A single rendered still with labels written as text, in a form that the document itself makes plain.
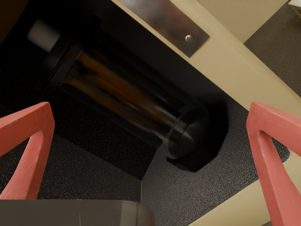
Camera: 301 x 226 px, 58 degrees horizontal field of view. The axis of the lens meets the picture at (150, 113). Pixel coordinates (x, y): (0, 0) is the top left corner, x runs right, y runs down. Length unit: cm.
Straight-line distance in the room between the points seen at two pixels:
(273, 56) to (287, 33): 5
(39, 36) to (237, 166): 27
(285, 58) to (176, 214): 33
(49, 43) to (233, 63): 20
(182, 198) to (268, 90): 20
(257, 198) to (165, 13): 23
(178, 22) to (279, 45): 39
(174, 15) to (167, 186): 29
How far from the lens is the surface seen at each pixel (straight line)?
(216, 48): 22
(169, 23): 21
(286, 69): 51
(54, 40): 33
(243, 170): 33
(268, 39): 61
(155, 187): 46
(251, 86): 24
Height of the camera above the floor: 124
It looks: 21 degrees down
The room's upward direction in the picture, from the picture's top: 56 degrees counter-clockwise
